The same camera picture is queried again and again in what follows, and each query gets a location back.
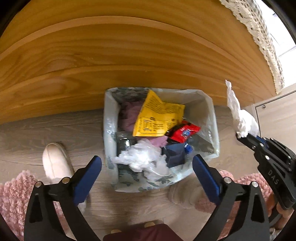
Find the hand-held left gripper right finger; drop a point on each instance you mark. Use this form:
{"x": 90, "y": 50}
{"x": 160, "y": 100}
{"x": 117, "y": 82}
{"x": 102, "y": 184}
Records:
{"x": 207, "y": 178}

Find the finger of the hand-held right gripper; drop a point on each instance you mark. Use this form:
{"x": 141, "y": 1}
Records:
{"x": 251, "y": 141}
{"x": 261, "y": 140}

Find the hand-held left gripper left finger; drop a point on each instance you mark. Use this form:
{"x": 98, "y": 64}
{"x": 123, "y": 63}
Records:
{"x": 86, "y": 178}

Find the white tissue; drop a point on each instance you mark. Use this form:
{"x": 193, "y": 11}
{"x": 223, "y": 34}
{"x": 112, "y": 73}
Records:
{"x": 242, "y": 120}

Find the blue bottle cap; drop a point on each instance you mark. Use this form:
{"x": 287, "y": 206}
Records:
{"x": 188, "y": 148}

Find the dark blue carton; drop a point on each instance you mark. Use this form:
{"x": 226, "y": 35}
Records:
{"x": 173, "y": 153}

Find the red packet blue logo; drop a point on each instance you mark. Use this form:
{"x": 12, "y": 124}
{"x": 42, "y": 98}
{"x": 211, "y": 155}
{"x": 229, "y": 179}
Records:
{"x": 182, "y": 132}

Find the clear plastic bottle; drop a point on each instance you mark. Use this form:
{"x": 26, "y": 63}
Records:
{"x": 126, "y": 141}

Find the clear plastic bag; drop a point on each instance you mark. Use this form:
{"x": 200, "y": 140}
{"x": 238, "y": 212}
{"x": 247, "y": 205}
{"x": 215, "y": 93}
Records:
{"x": 141, "y": 157}

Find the floral bin with clear liner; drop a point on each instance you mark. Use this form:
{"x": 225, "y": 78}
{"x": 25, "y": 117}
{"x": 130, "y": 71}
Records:
{"x": 111, "y": 111}

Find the purple cloth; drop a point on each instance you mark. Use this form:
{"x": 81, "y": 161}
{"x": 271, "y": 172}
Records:
{"x": 129, "y": 115}

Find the yellow snack packet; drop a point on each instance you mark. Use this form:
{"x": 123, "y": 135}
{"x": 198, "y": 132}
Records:
{"x": 155, "y": 115}

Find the person's right hand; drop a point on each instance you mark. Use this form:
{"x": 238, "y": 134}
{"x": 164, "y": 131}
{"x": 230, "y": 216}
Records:
{"x": 271, "y": 206}

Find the pink shaggy rug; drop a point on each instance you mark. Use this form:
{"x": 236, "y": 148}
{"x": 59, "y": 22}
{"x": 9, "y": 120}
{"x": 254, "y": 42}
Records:
{"x": 16, "y": 192}

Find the dark maroon clothing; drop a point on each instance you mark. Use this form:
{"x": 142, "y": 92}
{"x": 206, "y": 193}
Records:
{"x": 148, "y": 234}

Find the wooden bed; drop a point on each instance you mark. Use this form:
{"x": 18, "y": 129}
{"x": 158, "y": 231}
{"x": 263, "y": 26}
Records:
{"x": 115, "y": 58}

